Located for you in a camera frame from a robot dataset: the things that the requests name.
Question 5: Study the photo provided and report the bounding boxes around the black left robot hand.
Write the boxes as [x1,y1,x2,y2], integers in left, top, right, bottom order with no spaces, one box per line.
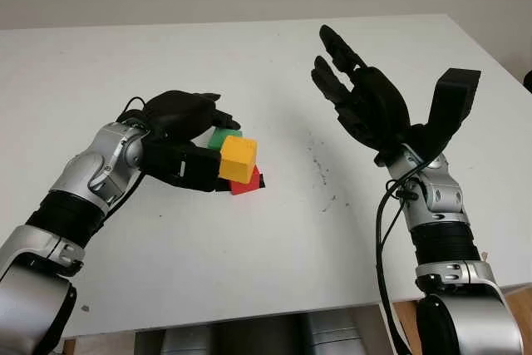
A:
[142,89,242,146]

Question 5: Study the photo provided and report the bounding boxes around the black tape strip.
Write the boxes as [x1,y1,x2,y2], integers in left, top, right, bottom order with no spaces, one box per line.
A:
[215,172,268,194]

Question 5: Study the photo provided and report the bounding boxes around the red wooden block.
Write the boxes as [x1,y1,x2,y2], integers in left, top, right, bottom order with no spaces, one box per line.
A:
[229,165,262,196]

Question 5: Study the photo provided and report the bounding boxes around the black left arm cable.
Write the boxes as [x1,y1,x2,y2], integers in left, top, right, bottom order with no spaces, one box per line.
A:
[118,96,153,127]

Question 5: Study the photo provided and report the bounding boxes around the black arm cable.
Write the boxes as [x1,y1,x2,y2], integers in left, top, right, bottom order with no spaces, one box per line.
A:
[375,163,425,355]
[118,96,153,127]

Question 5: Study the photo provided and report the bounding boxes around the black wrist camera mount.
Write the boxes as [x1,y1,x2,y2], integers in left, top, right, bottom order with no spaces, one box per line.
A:
[139,138,224,194]
[373,67,483,167]

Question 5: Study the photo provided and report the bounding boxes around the white table leg panel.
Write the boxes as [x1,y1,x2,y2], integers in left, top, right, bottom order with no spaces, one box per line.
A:
[373,303,396,355]

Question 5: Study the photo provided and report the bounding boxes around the green wooden block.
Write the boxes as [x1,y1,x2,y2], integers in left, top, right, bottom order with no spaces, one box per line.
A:
[207,129,243,151]

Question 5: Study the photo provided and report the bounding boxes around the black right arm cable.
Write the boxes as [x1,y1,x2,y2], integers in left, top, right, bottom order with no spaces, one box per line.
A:
[375,163,425,355]

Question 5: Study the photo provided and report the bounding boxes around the yellow wooden block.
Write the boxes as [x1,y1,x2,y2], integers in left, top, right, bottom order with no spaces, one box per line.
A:
[219,136,259,185]

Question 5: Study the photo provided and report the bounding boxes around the grey left robot leg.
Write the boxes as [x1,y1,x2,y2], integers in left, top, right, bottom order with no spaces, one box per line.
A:
[160,323,213,355]

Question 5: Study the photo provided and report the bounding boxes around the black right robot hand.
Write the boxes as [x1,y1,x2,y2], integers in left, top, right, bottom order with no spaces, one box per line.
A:
[310,24,412,152]

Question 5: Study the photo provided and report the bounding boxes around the grey robot leg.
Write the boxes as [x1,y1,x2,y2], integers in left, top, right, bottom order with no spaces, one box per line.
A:
[160,323,213,355]
[307,311,367,355]

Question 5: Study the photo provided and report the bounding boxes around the grey right robot leg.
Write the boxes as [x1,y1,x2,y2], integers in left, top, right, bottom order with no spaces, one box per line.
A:
[307,311,367,355]

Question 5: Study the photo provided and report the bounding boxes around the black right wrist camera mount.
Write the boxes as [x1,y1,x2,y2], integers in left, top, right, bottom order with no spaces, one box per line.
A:
[373,67,483,167]

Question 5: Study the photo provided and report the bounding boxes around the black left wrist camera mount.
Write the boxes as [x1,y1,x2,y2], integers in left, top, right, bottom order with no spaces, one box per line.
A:
[139,138,224,194]

